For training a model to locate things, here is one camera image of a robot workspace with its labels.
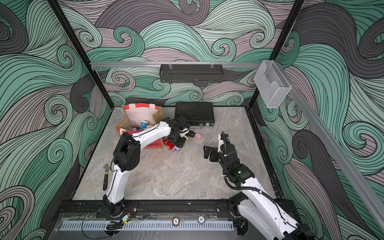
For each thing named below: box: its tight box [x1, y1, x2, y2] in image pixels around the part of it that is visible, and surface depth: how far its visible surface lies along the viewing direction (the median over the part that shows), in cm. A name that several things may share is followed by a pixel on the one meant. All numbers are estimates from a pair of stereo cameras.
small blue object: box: [139, 120, 149, 130], surface depth 99 cm
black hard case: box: [174, 102, 215, 126], surface depth 114 cm
